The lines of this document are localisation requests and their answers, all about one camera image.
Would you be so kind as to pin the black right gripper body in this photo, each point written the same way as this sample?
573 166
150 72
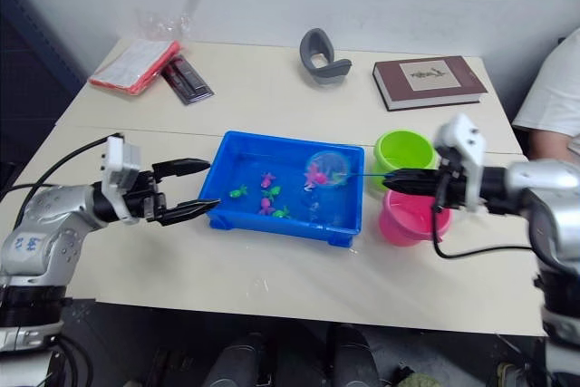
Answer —
455 190

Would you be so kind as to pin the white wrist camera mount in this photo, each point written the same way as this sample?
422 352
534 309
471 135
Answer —
466 147
118 165

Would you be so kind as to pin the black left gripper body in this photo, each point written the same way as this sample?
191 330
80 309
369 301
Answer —
146 199

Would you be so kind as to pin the dark blister card package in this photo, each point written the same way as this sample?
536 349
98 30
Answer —
188 81

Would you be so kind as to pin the pink plastic bucket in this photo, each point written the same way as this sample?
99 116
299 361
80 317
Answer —
403 219

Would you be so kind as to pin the pink toy fish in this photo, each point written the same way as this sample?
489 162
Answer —
267 206
268 179
317 175

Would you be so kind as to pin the blue plastic tub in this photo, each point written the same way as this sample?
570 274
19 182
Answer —
240 165

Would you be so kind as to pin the red and white packet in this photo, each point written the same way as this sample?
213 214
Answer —
131 65

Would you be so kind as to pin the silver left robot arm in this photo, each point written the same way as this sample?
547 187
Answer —
50 224

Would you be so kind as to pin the green plastic bucket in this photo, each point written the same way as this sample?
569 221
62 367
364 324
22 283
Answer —
403 149

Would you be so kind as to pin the clear plastic bag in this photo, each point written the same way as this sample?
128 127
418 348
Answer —
158 24

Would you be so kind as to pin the dark rounded shape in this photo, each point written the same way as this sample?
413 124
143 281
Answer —
235 362
353 357

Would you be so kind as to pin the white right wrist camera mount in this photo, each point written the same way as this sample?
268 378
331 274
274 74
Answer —
466 147

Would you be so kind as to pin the green toy fish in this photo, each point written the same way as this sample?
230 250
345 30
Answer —
282 213
273 193
238 192

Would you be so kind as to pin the small blue fishing net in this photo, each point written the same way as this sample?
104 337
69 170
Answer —
337 161

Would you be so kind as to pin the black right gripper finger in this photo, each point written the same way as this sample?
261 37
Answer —
414 175
414 187

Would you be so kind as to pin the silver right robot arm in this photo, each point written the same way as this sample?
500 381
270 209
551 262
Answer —
544 196

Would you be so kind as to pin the maroon hardcover book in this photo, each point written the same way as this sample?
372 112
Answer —
426 81

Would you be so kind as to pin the grey curved plastic holder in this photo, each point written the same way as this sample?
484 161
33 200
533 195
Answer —
312 49

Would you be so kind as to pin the dark blue metal frame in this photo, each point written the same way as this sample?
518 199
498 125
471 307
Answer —
41 29

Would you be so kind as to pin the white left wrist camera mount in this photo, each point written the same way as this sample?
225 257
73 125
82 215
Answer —
118 165

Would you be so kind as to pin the person in white shirt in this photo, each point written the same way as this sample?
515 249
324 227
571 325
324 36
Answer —
557 97

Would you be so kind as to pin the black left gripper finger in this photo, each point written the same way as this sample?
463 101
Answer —
190 210
183 166

